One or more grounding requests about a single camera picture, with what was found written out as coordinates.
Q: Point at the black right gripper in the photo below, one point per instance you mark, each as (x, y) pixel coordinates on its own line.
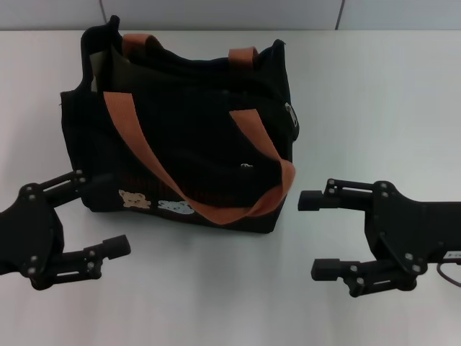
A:
(414, 230)

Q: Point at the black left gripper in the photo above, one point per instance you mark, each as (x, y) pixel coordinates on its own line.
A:
(29, 238)

